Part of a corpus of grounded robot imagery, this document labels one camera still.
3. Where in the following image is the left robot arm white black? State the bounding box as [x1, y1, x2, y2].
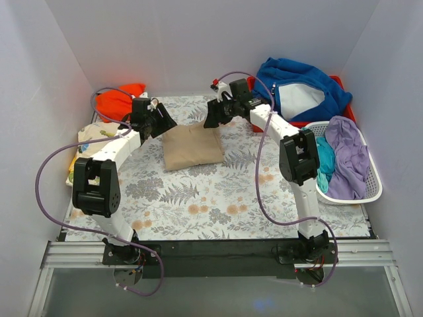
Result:
[72, 97, 177, 264]

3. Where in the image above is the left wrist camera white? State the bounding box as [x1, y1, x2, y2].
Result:
[147, 98, 159, 112]

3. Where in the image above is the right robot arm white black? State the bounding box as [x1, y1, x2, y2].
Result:
[204, 79, 329, 263]

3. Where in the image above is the purple t shirt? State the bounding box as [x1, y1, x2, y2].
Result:
[325, 116, 370, 200]

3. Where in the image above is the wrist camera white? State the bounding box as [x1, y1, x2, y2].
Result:
[210, 79, 231, 102]
[147, 98, 159, 112]

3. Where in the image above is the red plastic tray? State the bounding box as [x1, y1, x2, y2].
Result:
[247, 75, 356, 133]

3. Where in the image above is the orange folded t shirt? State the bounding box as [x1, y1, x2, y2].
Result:
[95, 83, 146, 121]

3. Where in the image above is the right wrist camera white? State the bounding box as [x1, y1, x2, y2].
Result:
[210, 79, 231, 102]

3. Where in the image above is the teal t shirt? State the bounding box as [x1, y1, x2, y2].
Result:
[315, 137, 335, 194]

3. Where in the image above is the white perforated laundry basket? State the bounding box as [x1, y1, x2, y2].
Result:
[304, 121, 383, 205]

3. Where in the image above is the dinosaur print folded t shirt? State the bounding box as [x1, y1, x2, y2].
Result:
[65, 122, 119, 186]

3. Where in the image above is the blue white hoodie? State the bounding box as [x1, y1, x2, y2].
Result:
[252, 57, 352, 122]

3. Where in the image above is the purple cable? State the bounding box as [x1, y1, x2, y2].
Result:
[211, 71, 338, 289]
[35, 87, 165, 297]

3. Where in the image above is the beige t shirt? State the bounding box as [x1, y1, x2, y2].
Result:
[162, 121, 225, 171]

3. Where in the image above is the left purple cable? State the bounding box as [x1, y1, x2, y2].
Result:
[35, 87, 165, 297]

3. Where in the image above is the floral table cloth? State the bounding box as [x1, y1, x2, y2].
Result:
[62, 94, 369, 241]

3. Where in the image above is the aluminium frame rail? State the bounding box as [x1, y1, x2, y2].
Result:
[28, 240, 110, 317]

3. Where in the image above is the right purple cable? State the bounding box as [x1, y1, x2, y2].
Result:
[211, 71, 338, 289]

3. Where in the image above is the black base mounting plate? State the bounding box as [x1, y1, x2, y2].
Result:
[102, 238, 337, 279]

